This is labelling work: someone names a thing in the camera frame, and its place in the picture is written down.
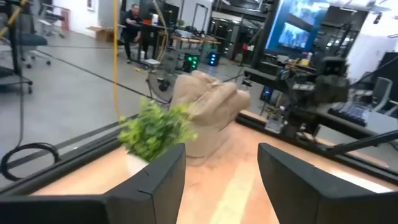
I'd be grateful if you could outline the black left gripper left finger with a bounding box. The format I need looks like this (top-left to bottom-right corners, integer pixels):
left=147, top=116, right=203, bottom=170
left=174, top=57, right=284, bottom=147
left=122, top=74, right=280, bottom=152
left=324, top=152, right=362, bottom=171
left=0, top=142, right=187, bottom=224

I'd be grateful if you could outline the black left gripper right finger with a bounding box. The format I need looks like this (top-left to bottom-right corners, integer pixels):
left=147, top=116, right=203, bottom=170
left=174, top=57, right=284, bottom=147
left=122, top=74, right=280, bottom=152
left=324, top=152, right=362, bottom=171
left=257, top=142, right=398, bottom=224

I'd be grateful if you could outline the tan cap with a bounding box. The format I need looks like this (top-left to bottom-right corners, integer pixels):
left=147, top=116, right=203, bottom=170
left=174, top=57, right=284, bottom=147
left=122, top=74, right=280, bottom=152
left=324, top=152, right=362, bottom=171
left=170, top=70, right=237, bottom=166

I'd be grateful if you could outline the backlit black keyboard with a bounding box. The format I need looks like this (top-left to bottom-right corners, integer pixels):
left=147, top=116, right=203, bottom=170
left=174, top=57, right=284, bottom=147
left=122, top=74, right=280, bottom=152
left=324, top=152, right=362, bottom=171
left=328, top=101, right=374, bottom=127

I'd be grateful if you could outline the grey office chair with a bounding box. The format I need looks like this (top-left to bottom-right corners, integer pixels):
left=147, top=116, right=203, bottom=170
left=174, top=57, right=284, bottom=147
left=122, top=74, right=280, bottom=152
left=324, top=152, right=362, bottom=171
left=371, top=77, right=398, bottom=116

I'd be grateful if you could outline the grey desk with keyboard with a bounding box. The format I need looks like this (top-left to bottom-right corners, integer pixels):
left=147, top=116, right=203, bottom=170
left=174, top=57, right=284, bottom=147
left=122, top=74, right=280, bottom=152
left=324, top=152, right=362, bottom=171
left=310, top=104, right=398, bottom=141

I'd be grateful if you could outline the small green potted plant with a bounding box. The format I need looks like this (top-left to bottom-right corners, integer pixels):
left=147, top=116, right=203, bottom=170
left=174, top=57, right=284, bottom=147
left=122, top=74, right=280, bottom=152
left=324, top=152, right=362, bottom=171
left=118, top=98, right=199, bottom=175

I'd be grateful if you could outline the black floor fan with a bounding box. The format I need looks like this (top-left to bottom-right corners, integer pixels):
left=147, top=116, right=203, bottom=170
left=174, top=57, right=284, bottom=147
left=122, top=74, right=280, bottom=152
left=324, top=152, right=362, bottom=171
left=146, top=70, right=175, bottom=103

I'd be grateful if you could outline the computer with blue lights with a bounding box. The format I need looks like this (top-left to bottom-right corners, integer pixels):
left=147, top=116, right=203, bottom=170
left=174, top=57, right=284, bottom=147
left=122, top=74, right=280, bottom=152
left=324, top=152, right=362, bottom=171
left=207, top=51, right=221, bottom=67

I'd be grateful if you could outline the computer with green lights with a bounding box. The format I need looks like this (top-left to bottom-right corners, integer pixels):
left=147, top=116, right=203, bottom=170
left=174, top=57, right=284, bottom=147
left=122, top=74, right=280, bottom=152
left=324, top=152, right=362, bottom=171
left=182, top=52, right=201, bottom=73

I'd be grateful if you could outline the cardboard box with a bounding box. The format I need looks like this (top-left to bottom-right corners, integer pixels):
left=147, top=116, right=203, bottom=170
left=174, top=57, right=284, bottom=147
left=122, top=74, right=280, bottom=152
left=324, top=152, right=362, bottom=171
left=86, top=25, right=114, bottom=43

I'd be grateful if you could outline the person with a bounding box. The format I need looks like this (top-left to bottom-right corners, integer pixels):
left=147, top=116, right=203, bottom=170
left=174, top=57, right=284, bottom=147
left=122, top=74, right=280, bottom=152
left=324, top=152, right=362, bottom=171
left=119, top=2, right=147, bottom=65

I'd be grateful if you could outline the black office chair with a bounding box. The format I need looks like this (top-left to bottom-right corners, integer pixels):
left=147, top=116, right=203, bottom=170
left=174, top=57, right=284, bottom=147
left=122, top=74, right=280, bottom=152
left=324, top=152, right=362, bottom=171
left=0, top=0, right=34, bottom=94

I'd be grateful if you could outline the blue office chair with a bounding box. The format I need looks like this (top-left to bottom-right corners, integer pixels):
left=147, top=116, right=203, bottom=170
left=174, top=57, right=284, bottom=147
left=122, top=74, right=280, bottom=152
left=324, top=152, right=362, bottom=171
left=12, top=27, right=52, bottom=69

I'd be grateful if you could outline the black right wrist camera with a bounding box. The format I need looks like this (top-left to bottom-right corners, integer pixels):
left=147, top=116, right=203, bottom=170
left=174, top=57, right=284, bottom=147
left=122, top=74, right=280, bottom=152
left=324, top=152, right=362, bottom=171
left=317, top=55, right=348, bottom=77

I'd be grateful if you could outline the large blue wall screen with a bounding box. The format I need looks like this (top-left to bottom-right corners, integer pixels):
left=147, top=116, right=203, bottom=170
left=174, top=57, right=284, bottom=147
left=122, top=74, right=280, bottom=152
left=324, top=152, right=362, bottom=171
left=267, top=0, right=330, bottom=54

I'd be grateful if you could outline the coiled black cable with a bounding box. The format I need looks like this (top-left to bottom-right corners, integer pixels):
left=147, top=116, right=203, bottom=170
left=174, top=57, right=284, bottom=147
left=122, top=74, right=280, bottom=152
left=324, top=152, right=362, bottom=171
left=0, top=142, right=62, bottom=183

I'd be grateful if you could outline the yellow cable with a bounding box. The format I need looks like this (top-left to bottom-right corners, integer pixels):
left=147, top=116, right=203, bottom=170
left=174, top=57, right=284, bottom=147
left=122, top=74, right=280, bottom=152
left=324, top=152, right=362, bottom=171
left=112, top=0, right=122, bottom=122

